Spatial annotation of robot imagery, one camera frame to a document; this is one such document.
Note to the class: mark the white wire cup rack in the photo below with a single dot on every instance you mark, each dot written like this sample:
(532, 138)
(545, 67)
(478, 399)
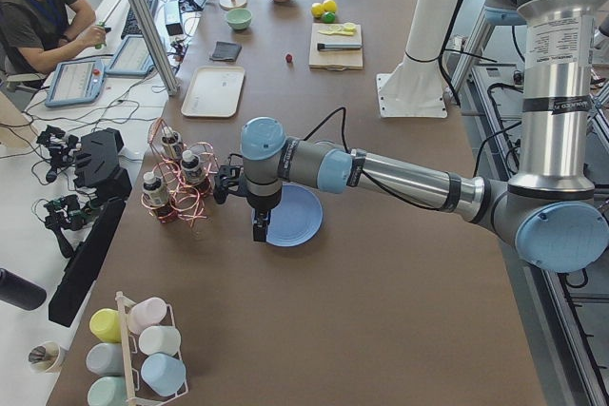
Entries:
(138, 392)

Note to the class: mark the copper wire bottle rack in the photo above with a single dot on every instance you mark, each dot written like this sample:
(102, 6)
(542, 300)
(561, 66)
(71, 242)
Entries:
(187, 203)

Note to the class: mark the mint green bowl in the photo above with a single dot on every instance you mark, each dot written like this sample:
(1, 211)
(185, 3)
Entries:
(239, 19)

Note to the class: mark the blue teach pendant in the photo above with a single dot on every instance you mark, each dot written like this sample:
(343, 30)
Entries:
(76, 83)
(131, 59)

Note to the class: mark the black thermos bottle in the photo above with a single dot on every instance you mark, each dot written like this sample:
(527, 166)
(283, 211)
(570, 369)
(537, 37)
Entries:
(20, 292)

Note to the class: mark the black stand equipment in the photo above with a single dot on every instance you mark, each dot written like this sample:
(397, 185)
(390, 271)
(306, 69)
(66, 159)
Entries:
(84, 231)

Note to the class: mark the wooden cutting board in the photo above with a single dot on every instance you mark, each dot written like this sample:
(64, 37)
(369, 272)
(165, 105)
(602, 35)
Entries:
(339, 60)

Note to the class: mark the dark drink bottle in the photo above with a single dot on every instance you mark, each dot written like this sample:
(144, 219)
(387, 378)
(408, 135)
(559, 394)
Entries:
(172, 143)
(192, 168)
(155, 190)

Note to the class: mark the pink cup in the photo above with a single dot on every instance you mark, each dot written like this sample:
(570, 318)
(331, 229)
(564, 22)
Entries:
(146, 313)

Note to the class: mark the blue plate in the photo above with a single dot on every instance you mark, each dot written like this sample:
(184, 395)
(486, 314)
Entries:
(296, 219)

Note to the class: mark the green lime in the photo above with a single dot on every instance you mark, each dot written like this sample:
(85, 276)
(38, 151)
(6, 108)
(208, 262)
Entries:
(328, 17)

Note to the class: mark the seated person in vest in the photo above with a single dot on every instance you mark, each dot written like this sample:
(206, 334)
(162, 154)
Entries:
(37, 35)

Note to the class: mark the beige rectangular tray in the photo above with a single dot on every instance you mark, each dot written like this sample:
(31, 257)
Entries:
(214, 92)

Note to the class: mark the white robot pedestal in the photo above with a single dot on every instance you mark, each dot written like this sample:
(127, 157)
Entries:
(416, 86)

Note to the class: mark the grey cup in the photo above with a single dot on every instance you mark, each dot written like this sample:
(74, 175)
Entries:
(105, 359)

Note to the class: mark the dark grey folded cloth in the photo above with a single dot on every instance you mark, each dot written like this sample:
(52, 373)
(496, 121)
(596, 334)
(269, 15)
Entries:
(225, 52)

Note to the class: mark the paper cup with utensils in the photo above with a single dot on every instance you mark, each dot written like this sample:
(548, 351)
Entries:
(47, 357)

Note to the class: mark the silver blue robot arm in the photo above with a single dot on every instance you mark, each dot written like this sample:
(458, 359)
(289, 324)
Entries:
(545, 211)

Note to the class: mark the lemon peel wedge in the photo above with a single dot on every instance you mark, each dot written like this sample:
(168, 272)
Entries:
(343, 29)

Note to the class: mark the yellow cup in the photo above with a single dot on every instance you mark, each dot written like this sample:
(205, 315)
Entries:
(104, 324)

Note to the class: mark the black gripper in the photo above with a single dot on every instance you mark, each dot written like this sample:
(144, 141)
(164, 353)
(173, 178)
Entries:
(261, 212)

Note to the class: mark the white cup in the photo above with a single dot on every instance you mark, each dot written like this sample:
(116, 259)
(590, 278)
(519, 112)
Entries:
(160, 339)

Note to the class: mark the halved lemon slice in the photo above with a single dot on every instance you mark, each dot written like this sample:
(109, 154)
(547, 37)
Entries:
(335, 29)

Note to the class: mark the aluminium frame post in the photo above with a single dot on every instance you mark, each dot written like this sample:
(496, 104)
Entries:
(155, 45)

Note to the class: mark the mint green cup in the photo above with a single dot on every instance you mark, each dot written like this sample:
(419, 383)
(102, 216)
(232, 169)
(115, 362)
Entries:
(107, 391)

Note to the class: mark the knife with black handle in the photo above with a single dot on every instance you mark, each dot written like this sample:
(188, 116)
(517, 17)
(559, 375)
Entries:
(338, 46)

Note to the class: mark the light blue cup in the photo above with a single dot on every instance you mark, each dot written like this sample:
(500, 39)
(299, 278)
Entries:
(165, 375)

